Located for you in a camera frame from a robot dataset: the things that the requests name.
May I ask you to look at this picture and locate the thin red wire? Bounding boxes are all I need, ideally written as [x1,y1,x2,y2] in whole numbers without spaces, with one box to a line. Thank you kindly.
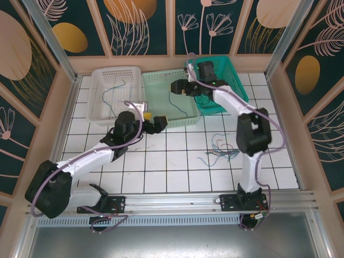
[216,139,235,149]

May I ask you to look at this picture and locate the pile of coloured wires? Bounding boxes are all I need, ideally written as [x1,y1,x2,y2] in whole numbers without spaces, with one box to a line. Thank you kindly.
[205,149,240,162]

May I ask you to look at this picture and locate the light green plastic basket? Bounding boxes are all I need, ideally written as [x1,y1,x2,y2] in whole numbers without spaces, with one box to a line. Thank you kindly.
[141,68,200,129]

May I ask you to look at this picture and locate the white perforated plastic basket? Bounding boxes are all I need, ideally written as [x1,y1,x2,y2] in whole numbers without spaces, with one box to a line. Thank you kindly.
[88,67,146,127]

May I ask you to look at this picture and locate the teal perforated plastic basket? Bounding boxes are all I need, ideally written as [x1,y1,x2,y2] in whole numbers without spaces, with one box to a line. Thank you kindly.
[184,55,249,116]

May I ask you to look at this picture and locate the grey metal sheet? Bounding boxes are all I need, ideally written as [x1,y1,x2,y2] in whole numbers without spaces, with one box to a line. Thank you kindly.
[16,212,331,258]

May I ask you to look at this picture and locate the yellow power connector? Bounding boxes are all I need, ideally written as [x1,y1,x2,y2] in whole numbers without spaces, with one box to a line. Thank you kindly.
[249,212,269,223]

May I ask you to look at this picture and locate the aluminium side rail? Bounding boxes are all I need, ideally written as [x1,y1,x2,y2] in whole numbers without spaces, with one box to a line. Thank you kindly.
[47,75,83,173]
[265,75,307,191]

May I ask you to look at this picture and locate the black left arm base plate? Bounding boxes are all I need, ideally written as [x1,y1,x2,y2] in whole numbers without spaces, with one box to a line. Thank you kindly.
[77,195,126,214]

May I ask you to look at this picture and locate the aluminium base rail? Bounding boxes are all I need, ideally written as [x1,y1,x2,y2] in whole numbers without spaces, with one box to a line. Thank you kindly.
[26,191,318,216]

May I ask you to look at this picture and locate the aluminium frame post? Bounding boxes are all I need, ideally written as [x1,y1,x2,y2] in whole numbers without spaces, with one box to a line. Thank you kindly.
[21,0,81,83]
[264,0,312,80]

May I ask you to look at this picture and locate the grey slotted cable duct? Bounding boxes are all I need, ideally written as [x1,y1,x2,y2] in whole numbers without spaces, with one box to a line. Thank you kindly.
[37,216,241,227]

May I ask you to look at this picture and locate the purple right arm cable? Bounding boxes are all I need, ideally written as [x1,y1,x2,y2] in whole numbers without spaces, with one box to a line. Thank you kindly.
[186,52,286,231]

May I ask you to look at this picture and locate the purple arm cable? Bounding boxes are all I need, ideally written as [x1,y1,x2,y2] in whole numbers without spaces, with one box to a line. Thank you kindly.
[186,52,286,231]
[31,101,144,234]

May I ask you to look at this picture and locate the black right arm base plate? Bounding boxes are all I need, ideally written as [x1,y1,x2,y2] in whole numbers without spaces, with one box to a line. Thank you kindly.
[219,193,269,212]

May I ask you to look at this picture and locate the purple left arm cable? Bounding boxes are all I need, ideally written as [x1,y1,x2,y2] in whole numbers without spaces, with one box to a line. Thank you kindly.
[31,101,144,234]

